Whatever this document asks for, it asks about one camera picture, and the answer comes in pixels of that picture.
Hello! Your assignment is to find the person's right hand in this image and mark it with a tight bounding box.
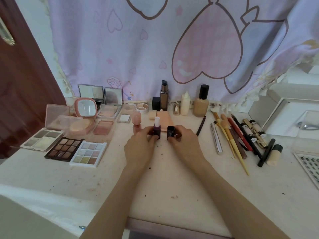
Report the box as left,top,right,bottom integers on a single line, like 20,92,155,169
167,125,208,168

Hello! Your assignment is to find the person's left hand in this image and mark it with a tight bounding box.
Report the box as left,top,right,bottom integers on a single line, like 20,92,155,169
124,126,160,171

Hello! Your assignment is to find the purple lip balm stick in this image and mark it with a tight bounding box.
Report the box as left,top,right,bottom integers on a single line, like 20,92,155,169
152,117,161,140

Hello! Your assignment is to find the person's left forearm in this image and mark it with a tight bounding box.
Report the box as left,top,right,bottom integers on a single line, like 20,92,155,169
79,162,150,239

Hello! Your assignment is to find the person's right forearm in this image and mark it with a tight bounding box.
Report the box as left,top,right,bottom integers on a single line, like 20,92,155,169
185,159,291,239

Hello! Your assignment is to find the peach flat box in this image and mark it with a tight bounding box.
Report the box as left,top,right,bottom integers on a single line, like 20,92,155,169
156,110,174,132

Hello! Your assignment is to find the short black makeup pencil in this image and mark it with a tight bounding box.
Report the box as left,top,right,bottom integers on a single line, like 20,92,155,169
196,116,207,137

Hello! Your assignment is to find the clear round powder case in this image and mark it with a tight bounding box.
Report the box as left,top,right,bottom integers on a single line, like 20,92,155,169
122,104,137,115

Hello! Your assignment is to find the white squeeze bottle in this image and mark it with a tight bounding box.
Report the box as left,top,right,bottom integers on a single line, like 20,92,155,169
180,91,191,116

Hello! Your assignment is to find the dark pump foundation bottle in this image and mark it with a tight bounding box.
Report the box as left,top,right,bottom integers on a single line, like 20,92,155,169
160,80,169,111

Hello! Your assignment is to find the silver mascara tube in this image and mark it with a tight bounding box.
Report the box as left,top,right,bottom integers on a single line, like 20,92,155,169
210,122,224,155

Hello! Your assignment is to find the beige foundation bottle black cap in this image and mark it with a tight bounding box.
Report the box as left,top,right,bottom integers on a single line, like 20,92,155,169
193,84,210,118

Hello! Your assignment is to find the pink blush palette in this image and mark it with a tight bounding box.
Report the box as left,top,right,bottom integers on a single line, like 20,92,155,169
93,120,115,137

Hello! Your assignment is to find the clear highlighter powder palette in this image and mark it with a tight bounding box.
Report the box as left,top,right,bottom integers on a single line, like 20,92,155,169
98,104,118,119

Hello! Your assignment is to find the orange-tipped yellow makeup brush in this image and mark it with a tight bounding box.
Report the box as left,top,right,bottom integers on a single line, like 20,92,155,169
212,111,236,159

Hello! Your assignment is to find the small silver mirror compact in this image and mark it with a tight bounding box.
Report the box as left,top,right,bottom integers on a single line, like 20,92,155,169
103,87,123,106

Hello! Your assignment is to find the long yellow makeup brush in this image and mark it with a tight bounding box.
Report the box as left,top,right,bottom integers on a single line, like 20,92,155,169
213,121,250,176

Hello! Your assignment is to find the white pastel eyeshadow palette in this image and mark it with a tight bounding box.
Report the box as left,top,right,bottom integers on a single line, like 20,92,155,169
69,140,108,168

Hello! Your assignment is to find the red makeup pencil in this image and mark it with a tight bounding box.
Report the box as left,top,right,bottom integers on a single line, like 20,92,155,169
227,117,250,152

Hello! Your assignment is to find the brown makeup pencil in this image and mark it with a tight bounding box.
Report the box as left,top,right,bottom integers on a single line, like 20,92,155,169
229,128,248,160

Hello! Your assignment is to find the pink round-cornered mirror compact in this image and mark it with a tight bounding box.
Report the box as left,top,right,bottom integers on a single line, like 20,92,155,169
74,97,98,118

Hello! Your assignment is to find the long black makeup pencil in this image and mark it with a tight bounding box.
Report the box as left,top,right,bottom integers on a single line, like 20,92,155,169
231,114,264,160

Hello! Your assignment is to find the black white patterned tube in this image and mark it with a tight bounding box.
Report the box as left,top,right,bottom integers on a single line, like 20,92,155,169
240,123,257,144
249,119,266,138

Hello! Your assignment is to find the silver open mirror compact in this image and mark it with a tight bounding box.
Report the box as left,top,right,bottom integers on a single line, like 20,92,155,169
78,84,104,103

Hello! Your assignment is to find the pink clear-lid powder compact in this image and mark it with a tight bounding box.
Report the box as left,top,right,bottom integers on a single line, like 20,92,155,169
45,104,96,138

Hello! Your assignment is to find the gold mascara tube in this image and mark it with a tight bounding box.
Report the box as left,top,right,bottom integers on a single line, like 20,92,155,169
243,118,268,149

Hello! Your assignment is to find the black brown eyeshadow palette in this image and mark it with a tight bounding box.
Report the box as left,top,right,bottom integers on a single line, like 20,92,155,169
44,137,85,162

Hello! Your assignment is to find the lilac heart print curtain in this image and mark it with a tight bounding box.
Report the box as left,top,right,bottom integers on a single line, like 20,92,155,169
46,0,319,107

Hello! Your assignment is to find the thick black eyeliner pen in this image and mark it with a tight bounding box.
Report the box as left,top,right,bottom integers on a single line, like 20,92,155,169
257,138,276,168

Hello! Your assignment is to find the cream concealer tube black cap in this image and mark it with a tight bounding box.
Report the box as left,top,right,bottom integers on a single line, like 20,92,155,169
266,144,283,167

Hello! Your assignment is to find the white drawer organizer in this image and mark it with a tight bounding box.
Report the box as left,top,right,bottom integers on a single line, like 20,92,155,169
248,83,319,138

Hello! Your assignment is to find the white four-pan eyeshadow palette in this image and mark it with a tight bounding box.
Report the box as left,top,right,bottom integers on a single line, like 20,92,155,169
20,127,64,153

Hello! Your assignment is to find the silver eyelash curler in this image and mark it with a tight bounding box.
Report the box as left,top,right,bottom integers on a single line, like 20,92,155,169
296,121,319,131

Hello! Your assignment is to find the brown wooden door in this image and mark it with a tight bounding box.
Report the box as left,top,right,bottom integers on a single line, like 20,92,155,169
0,0,67,159

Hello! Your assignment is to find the false eyelash tray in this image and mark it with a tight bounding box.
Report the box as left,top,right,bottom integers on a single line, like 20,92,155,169
293,153,319,191

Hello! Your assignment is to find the metal door handle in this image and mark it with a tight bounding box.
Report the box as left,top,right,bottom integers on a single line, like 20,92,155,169
0,17,15,46

